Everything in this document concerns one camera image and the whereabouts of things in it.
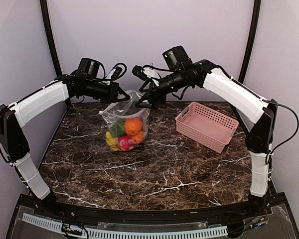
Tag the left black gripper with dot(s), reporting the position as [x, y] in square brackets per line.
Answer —
[112, 96]

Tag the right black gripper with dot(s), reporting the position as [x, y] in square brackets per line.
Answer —
[151, 96]

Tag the clear zip top bag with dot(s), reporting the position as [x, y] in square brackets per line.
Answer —
[120, 112]

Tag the orange toy orange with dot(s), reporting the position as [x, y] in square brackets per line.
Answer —
[133, 126]

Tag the green toy pepper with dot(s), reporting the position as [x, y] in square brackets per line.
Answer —
[118, 129]

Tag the orange green toy mango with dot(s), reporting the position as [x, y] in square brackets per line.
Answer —
[138, 138]

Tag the yellow toy pear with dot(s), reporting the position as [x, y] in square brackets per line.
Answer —
[111, 142]

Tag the red toy apple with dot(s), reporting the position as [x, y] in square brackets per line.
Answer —
[125, 143]

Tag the pink plastic basket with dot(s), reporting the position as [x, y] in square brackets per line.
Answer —
[206, 126]

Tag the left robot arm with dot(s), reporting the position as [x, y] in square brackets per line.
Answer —
[82, 82]

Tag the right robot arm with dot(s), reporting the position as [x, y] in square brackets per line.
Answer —
[183, 73]

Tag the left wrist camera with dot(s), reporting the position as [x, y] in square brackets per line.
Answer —
[118, 71]

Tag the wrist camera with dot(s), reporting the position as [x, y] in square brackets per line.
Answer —
[145, 73]
[118, 71]

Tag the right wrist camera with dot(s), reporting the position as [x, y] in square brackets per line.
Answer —
[145, 73]

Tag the right black frame post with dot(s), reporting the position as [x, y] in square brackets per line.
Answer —
[250, 40]

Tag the black frame post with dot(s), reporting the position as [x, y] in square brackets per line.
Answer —
[250, 40]
[50, 37]

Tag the left black frame post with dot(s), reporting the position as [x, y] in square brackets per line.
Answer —
[50, 37]

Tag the white slotted cable duct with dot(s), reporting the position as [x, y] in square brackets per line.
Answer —
[57, 226]

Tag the black front rail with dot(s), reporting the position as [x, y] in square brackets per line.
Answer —
[236, 216]

